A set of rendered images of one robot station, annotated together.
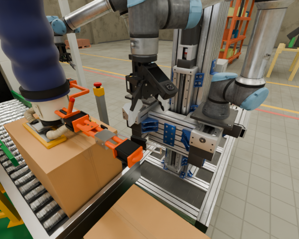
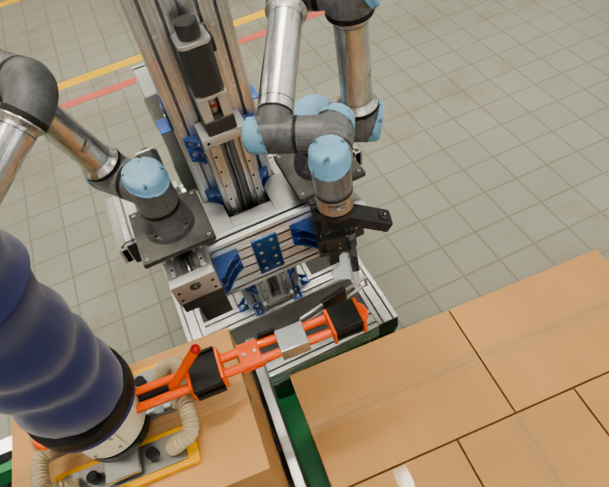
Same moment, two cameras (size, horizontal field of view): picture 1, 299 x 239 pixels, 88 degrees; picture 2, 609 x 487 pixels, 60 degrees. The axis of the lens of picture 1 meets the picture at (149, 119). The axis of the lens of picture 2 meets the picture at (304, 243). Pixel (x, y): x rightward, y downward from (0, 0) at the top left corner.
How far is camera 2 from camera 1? 0.92 m
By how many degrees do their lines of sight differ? 39
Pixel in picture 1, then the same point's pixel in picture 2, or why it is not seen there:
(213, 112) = not seen: hidden behind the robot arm
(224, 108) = not seen: hidden behind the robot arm
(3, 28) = (38, 362)
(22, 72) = (80, 404)
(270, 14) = (360, 34)
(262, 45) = (363, 66)
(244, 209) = (394, 248)
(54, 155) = (230, 450)
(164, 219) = (378, 359)
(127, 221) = (350, 414)
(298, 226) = (452, 206)
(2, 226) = not seen: outside the picture
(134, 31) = (340, 197)
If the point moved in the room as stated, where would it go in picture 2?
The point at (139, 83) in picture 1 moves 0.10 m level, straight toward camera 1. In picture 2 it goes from (346, 236) to (391, 251)
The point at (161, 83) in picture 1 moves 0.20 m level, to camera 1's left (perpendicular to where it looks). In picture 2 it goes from (378, 219) to (328, 293)
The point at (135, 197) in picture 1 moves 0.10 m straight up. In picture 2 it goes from (316, 384) to (313, 371)
